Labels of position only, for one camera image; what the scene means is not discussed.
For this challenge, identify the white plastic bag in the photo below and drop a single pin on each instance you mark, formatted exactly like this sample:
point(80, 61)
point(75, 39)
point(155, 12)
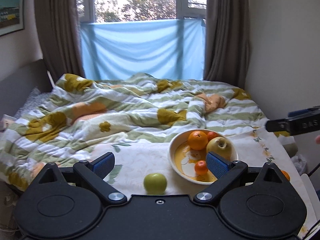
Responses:
point(300, 163)

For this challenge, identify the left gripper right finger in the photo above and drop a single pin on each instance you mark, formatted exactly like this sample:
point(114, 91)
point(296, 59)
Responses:
point(229, 175)

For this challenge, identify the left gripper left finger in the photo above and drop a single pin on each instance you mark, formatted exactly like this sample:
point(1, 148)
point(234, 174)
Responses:
point(90, 175)

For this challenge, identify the white chair back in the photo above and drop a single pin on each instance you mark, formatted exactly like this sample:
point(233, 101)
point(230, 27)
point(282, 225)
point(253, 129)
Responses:
point(312, 194)

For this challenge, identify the small mandarin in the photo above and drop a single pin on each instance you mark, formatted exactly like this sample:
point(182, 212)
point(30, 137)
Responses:
point(201, 168)

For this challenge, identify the floral striped quilt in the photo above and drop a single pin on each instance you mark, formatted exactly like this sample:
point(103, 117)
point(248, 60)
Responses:
point(135, 119)

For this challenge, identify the white box by bed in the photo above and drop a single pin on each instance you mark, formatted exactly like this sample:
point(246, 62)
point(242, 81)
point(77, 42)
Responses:
point(6, 120)

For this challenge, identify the brown curtain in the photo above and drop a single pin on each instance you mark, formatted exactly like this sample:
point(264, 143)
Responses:
point(58, 31)
point(227, 41)

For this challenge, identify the cream oval bowl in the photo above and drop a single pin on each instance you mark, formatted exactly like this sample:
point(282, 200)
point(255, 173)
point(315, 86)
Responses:
point(183, 159)

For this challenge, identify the yellow pear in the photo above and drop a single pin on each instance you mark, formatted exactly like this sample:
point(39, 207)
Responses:
point(220, 146)

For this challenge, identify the right hand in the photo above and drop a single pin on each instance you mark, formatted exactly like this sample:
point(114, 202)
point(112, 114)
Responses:
point(318, 139)

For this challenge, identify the large orange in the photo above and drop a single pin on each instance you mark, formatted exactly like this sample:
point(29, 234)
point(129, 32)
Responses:
point(197, 140)

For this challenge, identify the white window frame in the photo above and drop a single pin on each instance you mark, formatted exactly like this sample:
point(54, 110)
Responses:
point(101, 11)

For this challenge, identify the right brown curtain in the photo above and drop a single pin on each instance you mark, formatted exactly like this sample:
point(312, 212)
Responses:
point(227, 41)

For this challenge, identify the left brown curtain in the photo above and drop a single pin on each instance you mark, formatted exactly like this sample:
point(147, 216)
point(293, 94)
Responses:
point(58, 31)

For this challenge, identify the large green apple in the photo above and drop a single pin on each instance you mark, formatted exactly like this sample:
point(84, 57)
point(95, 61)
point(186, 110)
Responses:
point(155, 183)

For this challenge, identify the grey bed headboard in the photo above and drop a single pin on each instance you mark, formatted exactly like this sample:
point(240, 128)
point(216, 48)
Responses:
point(16, 88)

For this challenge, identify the framed wall picture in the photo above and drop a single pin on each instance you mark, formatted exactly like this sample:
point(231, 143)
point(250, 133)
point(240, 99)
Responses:
point(11, 16)

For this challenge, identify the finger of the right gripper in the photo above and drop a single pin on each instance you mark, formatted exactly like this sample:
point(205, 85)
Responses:
point(303, 111)
point(279, 125)

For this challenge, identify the light blue window cloth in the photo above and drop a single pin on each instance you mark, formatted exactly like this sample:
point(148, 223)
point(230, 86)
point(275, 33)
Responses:
point(165, 49)

